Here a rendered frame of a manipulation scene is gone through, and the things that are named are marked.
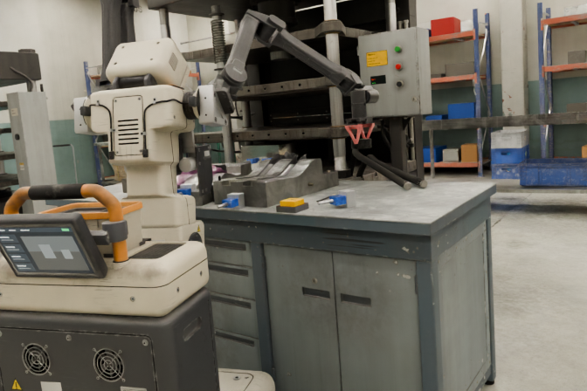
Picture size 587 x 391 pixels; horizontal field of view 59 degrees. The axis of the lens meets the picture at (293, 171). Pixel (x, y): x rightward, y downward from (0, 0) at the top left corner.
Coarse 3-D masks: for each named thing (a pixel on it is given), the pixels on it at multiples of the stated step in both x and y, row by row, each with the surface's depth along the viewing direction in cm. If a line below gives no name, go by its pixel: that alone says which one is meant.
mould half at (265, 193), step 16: (288, 160) 214; (304, 160) 209; (320, 160) 211; (288, 176) 199; (304, 176) 202; (320, 176) 211; (336, 176) 222; (224, 192) 194; (240, 192) 190; (256, 192) 185; (272, 192) 185; (288, 192) 193; (304, 192) 202
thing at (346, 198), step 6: (342, 192) 172; (348, 192) 171; (354, 192) 172; (330, 198) 172; (336, 198) 169; (342, 198) 170; (348, 198) 171; (354, 198) 172; (318, 204) 169; (336, 204) 169; (342, 204) 173; (348, 204) 171; (354, 204) 172
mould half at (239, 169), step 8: (232, 168) 233; (240, 168) 232; (248, 168) 240; (176, 176) 221; (192, 176) 218; (216, 176) 214; (224, 176) 216; (232, 176) 223; (240, 176) 231; (192, 192) 198; (200, 200) 197; (208, 200) 202
